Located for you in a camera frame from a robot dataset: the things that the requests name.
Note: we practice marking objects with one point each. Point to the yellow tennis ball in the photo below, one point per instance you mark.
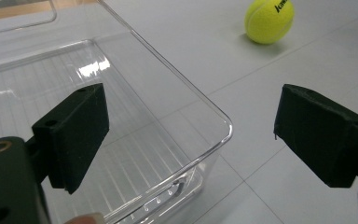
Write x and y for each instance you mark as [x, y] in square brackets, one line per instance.
[268, 20]

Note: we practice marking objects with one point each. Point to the clear plastic container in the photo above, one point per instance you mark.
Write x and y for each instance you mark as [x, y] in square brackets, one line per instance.
[155, 140]

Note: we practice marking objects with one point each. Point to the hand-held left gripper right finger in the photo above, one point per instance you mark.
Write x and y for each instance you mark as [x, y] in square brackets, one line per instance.
[323, 133]

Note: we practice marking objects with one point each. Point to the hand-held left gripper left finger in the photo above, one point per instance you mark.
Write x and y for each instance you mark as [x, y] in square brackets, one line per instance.
[74, 133]

